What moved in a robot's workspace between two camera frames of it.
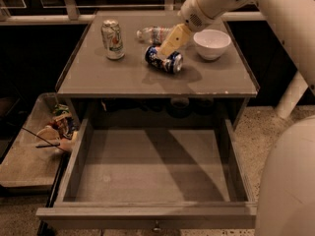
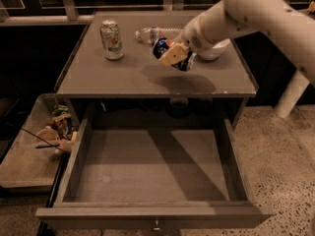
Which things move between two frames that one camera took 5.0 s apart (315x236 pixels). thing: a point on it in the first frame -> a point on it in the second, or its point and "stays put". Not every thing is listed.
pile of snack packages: (60, 132) stays put
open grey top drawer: (155, 173) stays put
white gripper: (201, 12) -> (191, 37)
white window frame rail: (69, 11) stays put
